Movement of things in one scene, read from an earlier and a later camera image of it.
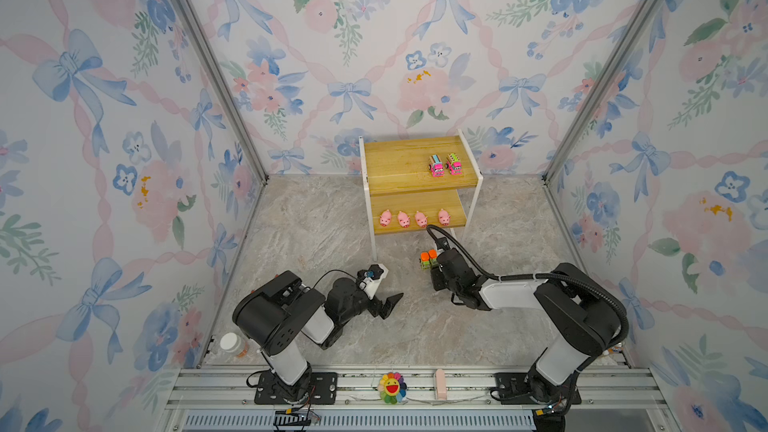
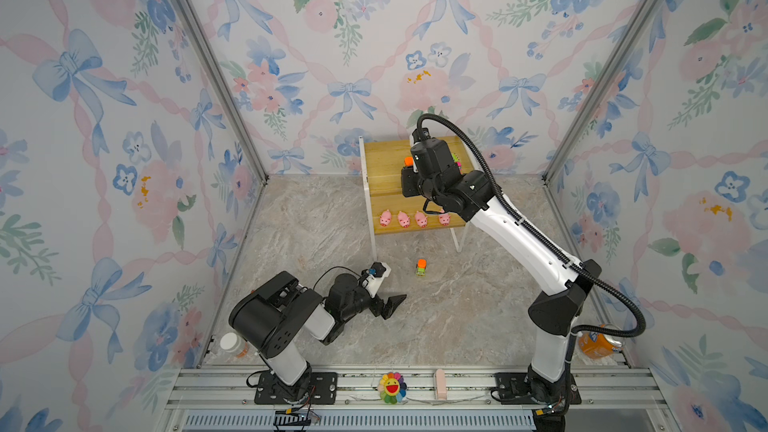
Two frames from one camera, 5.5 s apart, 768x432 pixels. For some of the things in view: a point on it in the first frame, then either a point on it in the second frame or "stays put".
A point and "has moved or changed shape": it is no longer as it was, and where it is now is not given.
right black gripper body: x=439 y=283 → x=411 y=187
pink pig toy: x=385 y=217 stays put
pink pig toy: x=421 y=219 stays put
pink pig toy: x=403 y=219 stays put
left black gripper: x=375 y=309 stays put
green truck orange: x=424 y=260 has moved or changed shape
